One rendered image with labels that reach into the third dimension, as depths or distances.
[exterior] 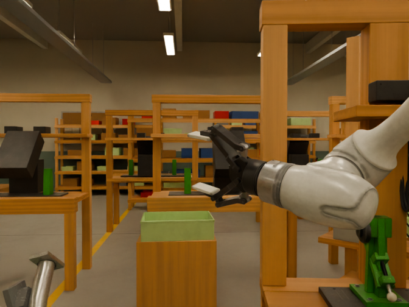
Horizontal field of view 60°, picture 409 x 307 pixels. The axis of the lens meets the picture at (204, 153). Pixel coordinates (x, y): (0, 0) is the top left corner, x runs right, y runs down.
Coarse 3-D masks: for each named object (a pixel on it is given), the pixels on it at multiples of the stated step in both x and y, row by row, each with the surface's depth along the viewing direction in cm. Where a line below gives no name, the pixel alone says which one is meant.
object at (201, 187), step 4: (196, 184) 90; (200, 184) 90; (204, 184) 89; (192, 188) 89; (196, 188) 88; (200, 188) 87; (204, 188) 87; (208, 188) 87; (212, 188) 87; (216, 188) 87; (204, 192) 86; (208, 192) 85; (212, 192) 85; (216, 192) 86
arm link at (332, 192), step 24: (288, 168) 68; (312, 168) 65; (336, 168) 64; (288, 192) 65; (312, 192) 61; (336, 192) 59; (360, 192) 58; (312, 216) 63; (336, 216) 60; (360, 216) 58
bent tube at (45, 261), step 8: (32, 256) 66; (40, 256) 65; (48, 256) 65; (40, 264) 65; (48, 264) 66; (56, 264) 68; (64, 264) 69; (40, 272) 64; (48, 272) 65; (40, 280) 63; (48, 280) 64; (32, 288) 62; (40, 288) 62; (48, 288) 63; (32, 296) 61; (40, 296) 61; (32, 304) 60; (40, 304) 61
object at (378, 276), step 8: (376, 256) 114; (384, 256) 114; (384, 264) 113; (376, 272) 114; (384, 272) 112; (376, 280) 112; (384, 280) 109; (392, 280) 109; (384, 288) 112; (392, 288) 112
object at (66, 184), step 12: (60, 120) 1040; (60, 132) 1041; (60, 144) 1041; (60, 156) 1001; (72, 156) 1003; (96, 156) 1007; (120, 156) 1011; (60, 168) 1043; (72, 168) 1008; (72, 180) 1011
